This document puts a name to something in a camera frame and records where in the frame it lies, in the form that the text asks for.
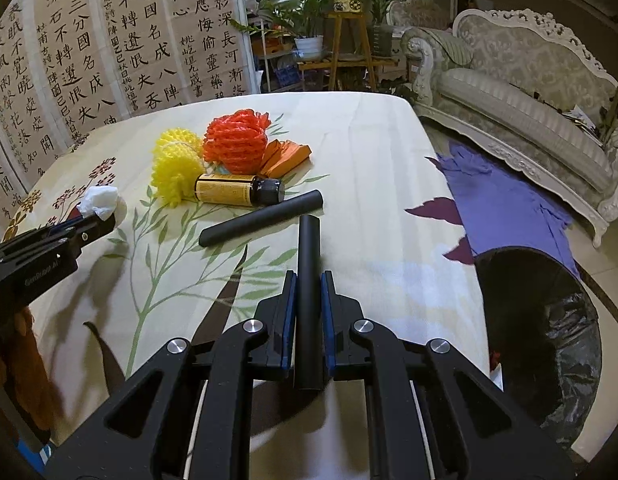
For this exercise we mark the brown toy rifle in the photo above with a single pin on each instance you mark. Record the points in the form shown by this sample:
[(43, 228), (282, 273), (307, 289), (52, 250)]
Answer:
[(614, 110)]

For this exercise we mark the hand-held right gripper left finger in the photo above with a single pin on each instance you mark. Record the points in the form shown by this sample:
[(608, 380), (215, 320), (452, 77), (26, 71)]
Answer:
[(288, 325)]

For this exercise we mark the brown bottle with yellow label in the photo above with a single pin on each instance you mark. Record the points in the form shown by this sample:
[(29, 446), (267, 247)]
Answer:
[(224, 189)]

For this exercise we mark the purple sheet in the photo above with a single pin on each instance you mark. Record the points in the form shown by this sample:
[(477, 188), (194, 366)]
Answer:
[(509, 195)]

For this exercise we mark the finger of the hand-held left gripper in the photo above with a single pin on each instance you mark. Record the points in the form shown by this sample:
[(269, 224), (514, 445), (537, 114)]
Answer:
[(71, 224), (94, 232)]

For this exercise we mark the floral cream tablecloth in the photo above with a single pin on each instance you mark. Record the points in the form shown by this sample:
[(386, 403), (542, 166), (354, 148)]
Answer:
[(369, 160)]

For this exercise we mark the small leafy floor plant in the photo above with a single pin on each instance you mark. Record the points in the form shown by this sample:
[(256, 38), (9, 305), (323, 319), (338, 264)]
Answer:
[(401, 91)]

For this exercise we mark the pile of papers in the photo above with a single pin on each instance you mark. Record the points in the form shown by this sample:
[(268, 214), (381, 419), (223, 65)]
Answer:
[(581, 120)]

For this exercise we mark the orange wrapper pieces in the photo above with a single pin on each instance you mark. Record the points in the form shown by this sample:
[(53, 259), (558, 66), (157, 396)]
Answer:
[(289, 155)]

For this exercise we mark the trash bin with black bag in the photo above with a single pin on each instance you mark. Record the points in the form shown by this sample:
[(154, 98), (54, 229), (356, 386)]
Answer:
[(539, 340)]

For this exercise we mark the person's left forearm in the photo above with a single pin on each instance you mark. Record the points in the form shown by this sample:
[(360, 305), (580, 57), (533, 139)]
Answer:
[(24, 360)]

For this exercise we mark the red foam fruit net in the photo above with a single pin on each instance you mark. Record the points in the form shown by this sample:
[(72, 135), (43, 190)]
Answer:
[(236, 142)]

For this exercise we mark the low wooden plant shelf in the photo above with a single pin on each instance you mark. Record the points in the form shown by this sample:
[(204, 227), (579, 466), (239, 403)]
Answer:
[(389, 64)]

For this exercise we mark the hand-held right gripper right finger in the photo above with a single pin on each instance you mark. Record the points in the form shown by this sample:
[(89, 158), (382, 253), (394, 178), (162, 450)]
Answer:
[(328, 325)]

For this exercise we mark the yellow foam fruit net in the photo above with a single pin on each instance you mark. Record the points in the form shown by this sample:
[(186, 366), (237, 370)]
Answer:
[(176, 170)]

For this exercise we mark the white tissue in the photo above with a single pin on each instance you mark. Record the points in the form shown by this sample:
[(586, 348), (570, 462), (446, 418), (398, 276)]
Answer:
[(101, 200)]

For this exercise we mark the ornate white armchair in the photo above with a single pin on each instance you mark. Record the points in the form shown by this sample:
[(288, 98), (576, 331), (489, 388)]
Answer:
[(419, 10)]

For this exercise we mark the ornate white sofa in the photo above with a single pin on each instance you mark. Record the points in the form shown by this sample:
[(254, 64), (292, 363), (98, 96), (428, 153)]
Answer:
[(514, 100)]

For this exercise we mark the black tube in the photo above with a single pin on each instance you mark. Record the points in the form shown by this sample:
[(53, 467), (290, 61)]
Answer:
[(259, 220), (309, 260)]

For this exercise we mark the plant in white pot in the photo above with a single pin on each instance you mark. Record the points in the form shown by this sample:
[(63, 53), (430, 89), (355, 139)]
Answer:
[(309, 47)]

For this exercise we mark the white metal rack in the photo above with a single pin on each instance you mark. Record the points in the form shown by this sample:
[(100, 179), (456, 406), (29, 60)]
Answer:
[(274, 70)]

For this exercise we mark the tall wooden plant stand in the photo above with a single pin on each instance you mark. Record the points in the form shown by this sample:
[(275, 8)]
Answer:
[(339, 45)]

